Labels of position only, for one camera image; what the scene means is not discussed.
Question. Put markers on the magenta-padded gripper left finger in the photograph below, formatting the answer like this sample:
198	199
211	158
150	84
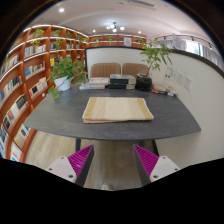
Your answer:
62	167

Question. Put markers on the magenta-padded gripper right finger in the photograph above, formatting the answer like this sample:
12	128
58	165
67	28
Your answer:
162	166

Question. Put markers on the beige striped towel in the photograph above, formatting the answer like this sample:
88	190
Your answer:
116	108

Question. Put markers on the red and black book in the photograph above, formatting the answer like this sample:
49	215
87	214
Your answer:
164	92

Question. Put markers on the tan cover book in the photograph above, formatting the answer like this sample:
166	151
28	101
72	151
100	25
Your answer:
164	88

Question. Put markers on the leafy plant in white pot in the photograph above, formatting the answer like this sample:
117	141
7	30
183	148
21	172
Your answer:
63	82

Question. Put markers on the small tree in black pot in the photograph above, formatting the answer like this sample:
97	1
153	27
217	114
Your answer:
144	83

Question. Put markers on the white flat book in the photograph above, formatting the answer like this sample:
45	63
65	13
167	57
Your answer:
91	87

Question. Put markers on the orange wooden bookshelf unit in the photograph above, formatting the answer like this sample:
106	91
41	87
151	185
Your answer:
30	83

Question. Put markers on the dark thick book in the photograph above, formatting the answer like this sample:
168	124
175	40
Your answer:
120	86

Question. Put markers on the white leaning card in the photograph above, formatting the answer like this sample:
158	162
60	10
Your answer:
169	74

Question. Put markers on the white picture-cover book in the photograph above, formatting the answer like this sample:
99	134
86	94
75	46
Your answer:
99	80

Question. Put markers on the dark book with picture cover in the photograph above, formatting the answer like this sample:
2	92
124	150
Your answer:
122	79

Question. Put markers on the tan upholstered chair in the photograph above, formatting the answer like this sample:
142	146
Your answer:
105	70
133	68

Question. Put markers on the white window curtain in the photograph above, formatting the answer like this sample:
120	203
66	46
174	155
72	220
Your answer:
208	51

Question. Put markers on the white standing sign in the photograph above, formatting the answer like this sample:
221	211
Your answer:
177	42

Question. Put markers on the ceiling lamp cluster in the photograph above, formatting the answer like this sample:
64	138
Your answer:
114	26

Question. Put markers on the ceiling air vent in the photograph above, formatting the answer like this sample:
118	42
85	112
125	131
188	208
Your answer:
140	3

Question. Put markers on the white wall socket panel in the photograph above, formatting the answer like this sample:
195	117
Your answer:
187	82
180	77

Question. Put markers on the orange wall shelf with plants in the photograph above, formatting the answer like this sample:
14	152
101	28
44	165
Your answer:
113	39

